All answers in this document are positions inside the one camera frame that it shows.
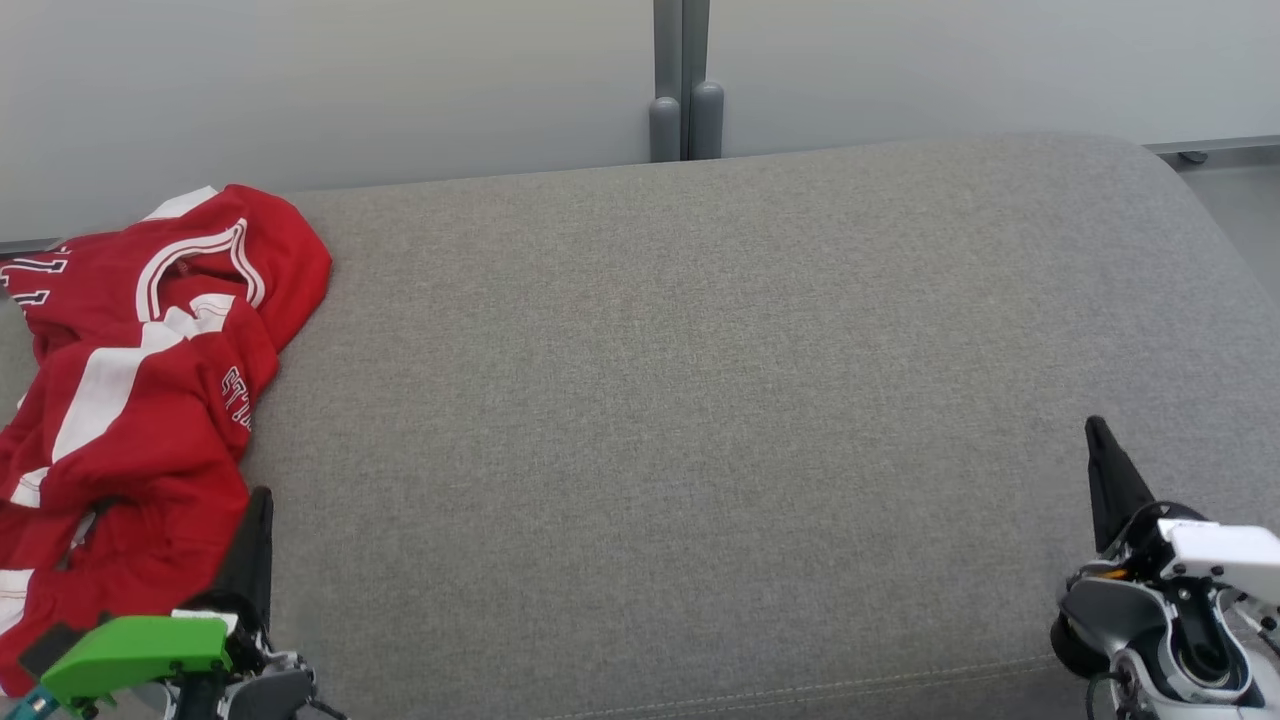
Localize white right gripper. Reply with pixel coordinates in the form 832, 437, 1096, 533
1085, 417, 1280, 601

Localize grey fabric sofa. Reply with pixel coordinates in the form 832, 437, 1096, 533
0, 133, 1280, 720

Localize grey floor rail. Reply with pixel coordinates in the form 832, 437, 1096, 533
1143, 137, 1280, 161

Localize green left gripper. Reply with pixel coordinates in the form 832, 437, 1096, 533
40, 487, 274, 707

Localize grey double partition post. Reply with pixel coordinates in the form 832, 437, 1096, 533
649, 0, 725, 163

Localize red shorts with white stripe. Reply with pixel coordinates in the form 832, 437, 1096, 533
0, 298, 281, 698

